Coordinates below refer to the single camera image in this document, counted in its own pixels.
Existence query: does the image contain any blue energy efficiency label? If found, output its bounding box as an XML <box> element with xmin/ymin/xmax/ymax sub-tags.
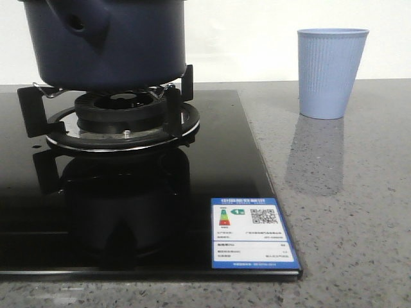
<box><xmin>211</xmin><ymin>198</ymin><xmax>302</xmax><ymax>273</ymax></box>

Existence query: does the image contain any black round gas burner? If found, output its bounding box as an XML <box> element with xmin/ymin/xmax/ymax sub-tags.
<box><xmin>74</xmin><ymin>92</ymin><xmax>166</xmax><ymax>133</ymax></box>

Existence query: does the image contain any light blue ribbed cup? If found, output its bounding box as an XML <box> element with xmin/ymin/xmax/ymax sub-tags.
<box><xmin>297</xmin><ymin>28</ymin><xmax>369</xmax><ymax>120</ymax></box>

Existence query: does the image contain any black glass gas stove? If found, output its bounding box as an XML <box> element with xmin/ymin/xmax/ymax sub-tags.
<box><xmin>1</xmin><ymin>90</ymin><xmax>302</xmax><ymax>281</ymax></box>

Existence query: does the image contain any black pot support grate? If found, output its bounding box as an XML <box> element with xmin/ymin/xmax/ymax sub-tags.
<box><xmin>17</xmin><ymin>65</ymin><xmax>200</xmax><ymax>153</ymax></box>

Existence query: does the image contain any dark blue cooking pot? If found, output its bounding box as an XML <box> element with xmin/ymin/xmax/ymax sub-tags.
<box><xmin>23</xmin><ymin>1</ymin><xmax>186</xmax><ymax>91</ymax></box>

